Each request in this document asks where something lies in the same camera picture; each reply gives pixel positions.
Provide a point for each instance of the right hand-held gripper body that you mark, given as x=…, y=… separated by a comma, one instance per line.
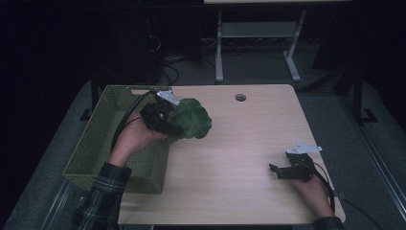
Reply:
x=301, y=169

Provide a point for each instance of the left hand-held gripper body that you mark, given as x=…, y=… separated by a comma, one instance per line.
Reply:
x=158, y=118

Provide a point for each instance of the green plush garment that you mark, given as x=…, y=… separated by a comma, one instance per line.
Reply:
x=191, y=119

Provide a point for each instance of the green woven basket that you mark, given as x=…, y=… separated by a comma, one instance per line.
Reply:
x=99, y=140

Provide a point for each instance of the person's right hand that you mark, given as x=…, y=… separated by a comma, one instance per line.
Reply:
x=314, y=195

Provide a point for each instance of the person's left hand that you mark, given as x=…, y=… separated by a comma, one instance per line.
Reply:
x=132, y=137

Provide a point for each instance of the black metal stand leg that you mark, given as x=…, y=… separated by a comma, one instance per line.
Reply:
x=359, y=96

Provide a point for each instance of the white table frame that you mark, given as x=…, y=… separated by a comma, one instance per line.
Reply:
x=258, y=30

